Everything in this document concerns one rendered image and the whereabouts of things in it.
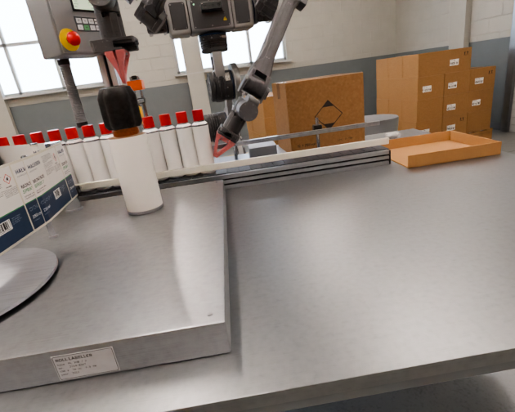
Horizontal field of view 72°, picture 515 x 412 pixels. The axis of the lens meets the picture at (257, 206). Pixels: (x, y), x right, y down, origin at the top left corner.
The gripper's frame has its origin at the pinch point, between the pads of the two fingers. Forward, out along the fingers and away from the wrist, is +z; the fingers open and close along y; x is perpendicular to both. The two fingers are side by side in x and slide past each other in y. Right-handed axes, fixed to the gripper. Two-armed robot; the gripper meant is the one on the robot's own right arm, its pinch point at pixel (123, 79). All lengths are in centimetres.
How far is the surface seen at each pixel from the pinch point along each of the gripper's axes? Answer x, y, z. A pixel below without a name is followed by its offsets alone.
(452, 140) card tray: 27, 107, 35
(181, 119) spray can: 17.6, 10.2, 12.6
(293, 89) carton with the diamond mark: 35, 50, 9
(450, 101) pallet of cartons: 308, 299, 56
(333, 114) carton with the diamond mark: 36, 65, 20
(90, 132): 18.5, -17.6, 12.2
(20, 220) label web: -26.1, -20.3, 24.2
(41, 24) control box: 21.3, -23.3, -18.8
